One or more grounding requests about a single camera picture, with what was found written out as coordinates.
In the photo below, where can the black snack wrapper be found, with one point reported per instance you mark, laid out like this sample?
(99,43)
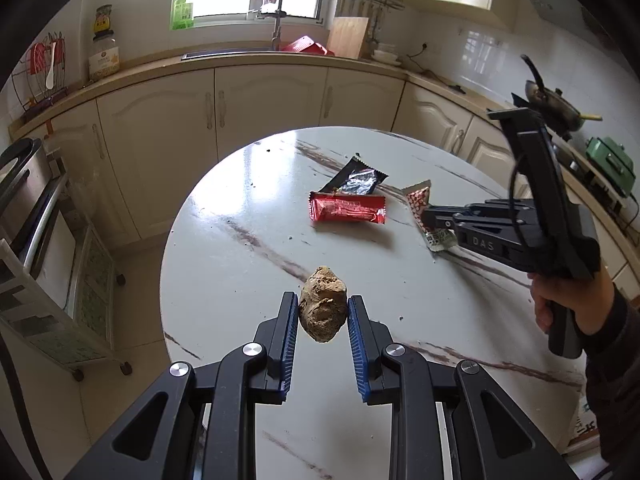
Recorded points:
(357,180)

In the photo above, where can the glass jar with yellow label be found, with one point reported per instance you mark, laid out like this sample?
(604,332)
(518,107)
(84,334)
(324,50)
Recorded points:
(104,55)

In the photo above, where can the white kitchen storage trolley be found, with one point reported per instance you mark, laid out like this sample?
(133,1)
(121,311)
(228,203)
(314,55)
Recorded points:
(65,310)

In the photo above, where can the wooden cutting board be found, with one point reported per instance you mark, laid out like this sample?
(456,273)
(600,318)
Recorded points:
(347,37)

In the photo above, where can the kitchen sink faucet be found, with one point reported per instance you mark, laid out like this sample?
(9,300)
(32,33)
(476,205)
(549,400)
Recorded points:
(275,15)

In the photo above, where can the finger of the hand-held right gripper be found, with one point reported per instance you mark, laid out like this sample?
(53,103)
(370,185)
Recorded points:
(505,204)
(445,219)

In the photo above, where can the white spoon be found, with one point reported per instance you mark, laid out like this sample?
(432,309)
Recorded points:
(50,75)

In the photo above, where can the green dish soap bottle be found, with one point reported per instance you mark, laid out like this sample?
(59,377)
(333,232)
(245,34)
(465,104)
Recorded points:
(183,12)

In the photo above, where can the black wok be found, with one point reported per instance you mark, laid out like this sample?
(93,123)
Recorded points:
(555,102)

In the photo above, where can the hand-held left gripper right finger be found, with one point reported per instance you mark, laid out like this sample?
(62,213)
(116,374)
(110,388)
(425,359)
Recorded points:
(356,345)

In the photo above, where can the red plastic tray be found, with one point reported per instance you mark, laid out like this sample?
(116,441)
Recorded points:
(310,46)

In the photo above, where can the person's right hand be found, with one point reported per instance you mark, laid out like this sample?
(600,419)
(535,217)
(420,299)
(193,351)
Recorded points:
(595,305)

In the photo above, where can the green countertop appliance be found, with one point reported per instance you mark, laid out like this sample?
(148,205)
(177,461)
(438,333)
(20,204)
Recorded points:
(612,162)

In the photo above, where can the stack of white plates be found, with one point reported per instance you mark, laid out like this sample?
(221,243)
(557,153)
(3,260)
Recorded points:
(387,55)

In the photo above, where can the person's right forearm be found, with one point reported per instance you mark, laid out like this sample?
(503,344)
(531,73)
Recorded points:
(620,385)

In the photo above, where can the red and white snack wrapper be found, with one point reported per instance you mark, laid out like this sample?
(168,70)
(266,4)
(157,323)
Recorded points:
(417,200)

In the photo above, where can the brown paper ball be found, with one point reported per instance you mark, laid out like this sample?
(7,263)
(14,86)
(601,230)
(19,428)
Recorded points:
(322,305)

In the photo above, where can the printed paper bag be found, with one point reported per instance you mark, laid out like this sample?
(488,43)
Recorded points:
(582,425)

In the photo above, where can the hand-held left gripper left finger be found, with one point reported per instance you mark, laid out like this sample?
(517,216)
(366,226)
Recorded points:
(289,345)

